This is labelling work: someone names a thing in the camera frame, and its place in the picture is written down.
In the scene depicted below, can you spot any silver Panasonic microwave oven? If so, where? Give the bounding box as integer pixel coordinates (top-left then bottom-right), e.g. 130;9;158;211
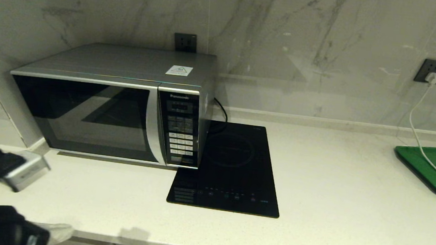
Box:
2;35;219;171

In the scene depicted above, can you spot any dark glass microwave door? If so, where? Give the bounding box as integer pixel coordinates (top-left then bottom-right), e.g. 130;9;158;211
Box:
4;73;174;165

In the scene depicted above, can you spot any small black wall socket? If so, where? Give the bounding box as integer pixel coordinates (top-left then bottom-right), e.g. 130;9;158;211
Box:
173;33;198;53

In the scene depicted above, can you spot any black cable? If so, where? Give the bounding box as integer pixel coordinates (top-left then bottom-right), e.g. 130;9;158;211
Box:
212;97;230;125

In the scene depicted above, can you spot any black induction cooktop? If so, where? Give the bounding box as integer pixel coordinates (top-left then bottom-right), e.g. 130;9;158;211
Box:
165;117;288;219

